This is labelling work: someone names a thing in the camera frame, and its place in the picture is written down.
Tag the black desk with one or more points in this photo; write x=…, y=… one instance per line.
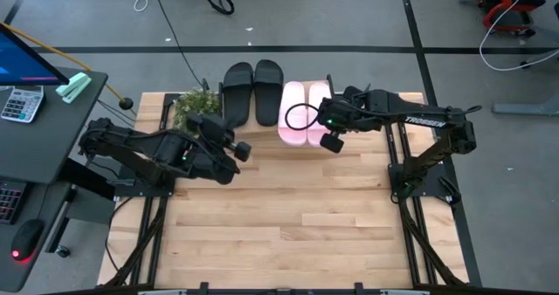
x=43, y=146

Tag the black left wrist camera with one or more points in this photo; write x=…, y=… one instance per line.
x=243, y=152

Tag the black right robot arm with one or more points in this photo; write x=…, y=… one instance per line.
x=384, y=107

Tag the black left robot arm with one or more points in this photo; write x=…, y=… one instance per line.
x=144, y=148

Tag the black keyboard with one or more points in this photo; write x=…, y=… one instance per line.
x=9, y=201

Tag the mint green stapler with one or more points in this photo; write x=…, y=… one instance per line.
x=74, y=86

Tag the green potted plant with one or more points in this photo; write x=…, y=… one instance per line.
x=196, y=105

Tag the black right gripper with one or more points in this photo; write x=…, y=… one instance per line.
x=334, y=114

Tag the pink foam slide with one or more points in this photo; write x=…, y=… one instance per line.
x=316, y=92
x=292, y=94

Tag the black computer mouse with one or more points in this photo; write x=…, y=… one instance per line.
x=26, y=238

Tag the white calculator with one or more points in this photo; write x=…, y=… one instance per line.
x=22, y=105

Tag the black table frame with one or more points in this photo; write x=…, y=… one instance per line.
x=279, y=292

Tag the black foam slide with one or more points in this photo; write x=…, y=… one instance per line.
x=238, y=94
x=268, y=94

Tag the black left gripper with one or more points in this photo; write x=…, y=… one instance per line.
x=214, y=129

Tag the grey stand base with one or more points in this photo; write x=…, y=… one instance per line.
x=524, y=108

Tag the computer monitor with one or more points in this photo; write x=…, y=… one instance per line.
x=22, y=63

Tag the black desk caster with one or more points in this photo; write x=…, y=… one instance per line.
x=63, y=251

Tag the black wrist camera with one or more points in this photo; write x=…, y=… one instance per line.
x=243, y=152
x=332, y=143

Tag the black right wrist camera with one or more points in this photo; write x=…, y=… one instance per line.
x=332, y=143

